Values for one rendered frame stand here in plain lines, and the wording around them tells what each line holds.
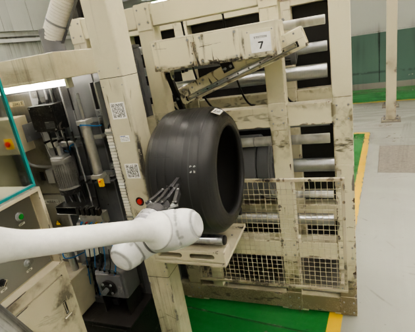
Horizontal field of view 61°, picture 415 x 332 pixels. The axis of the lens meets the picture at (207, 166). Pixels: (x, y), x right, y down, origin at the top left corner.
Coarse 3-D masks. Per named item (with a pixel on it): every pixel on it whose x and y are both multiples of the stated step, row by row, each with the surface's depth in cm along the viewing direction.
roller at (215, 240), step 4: (204, 236) 159; (208, 236) 158; (212, 236) 157; (216, 236) 157; (220, 236) 156; (224, 236) 156; (200, 240) 159; (204, 240) 158; (208, 240) 157; (212, 240) 157; (216, 240) 156; (220, 240) 155; (224, 240) 155; (216, 244) 157; (220, 244) 156; (224, 244) 156
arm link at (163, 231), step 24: (168, 216) 94; (192, 216) 94; (0, 240) 71; (24, 240) 76; (48, 240) 79; (72, 240) 81; (96, 240) 83; (120, 240) 85; (144, 240) 89; (168, 240) 92; (192, 240) 95
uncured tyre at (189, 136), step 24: (168, 120) 150; (192, 120) 144; (216, 120) 147; (168, 144) 141; (192, 144) 137; (216, 144) 142; (240, 144) 175; (168, 168) 139; (216, 168) 141; (240, 168) 179; (192, 192) 136; (216, 192) 141; (240, 192) 175; (216, 216) 144
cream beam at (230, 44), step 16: (208, 32) 159; (224, 32) 156; (240, 32) 154; (256, 32) 152; (272, 32) 150; (160, 48) 169; (176, 48) 166; (192, 48) 164; (208, 48) 161; (224, 48) 159; (240, 48) 157; (272, 48) 152; (160, 64) 172; (176, 64) 169; (192, 64) 166; (208, 64) 164
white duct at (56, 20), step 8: (56, 0) 180; (64, 0) 180; (72, 0) 182; (48, 8) 185; (56, 8) 182; (64, 8) 182; (48, 16) 185; (56, 16) 184; (64, 16) 185; (48, 24) 186; (56, 24) 186; (64, 24) 188; (48, 32) 188; (56, 32) 189; (64, 32) 192
